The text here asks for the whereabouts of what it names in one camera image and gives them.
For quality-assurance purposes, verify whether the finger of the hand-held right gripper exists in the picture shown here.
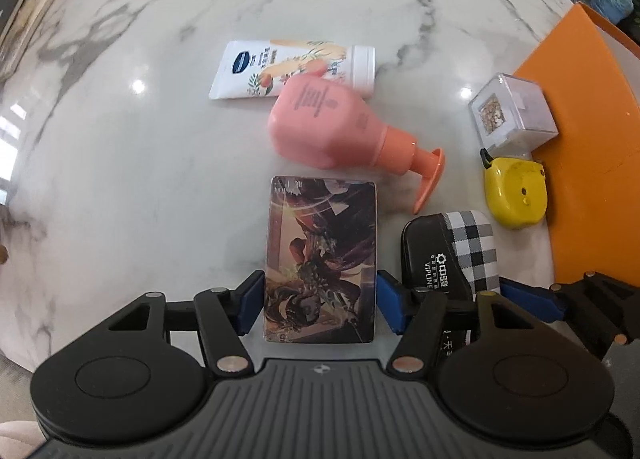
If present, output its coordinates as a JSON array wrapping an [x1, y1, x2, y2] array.
[[500, 271, 640, 356]]

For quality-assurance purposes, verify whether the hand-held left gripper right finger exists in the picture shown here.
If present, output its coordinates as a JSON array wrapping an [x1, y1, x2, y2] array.
[[376, 269, 538, 374]]

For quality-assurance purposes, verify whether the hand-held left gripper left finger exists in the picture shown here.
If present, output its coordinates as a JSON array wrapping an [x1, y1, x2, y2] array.
[[107, 270, 265, 374]]

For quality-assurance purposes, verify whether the black checked case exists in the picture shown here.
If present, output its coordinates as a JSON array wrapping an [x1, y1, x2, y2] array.
[[401, 210, 502, 301]]

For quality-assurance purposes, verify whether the illustrated card box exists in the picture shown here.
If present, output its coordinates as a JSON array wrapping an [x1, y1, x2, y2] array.
[[263, 176, 377, 344]]

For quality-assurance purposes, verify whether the yellow tape measure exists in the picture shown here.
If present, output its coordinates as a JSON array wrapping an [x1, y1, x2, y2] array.
[[480, 148, 549, 230]]

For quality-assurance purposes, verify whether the orange cardboard box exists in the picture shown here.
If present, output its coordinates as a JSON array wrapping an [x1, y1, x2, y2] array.
[[514, 2, 640, 292]]

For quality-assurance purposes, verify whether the clear plastic box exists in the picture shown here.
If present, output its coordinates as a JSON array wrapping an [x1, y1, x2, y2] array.
[[468, 73, 559, 151]]

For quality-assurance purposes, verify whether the pink pump bottle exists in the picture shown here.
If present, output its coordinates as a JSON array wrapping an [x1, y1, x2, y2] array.
[[266, 73, 446, 215]]

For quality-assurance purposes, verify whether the white printed tube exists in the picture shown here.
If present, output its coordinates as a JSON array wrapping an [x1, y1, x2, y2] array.
[[208, 40, 377, 101]]

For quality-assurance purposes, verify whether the stack of pale books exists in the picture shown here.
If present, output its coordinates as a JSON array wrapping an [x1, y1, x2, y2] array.
[[0, 0, 67, 85]]

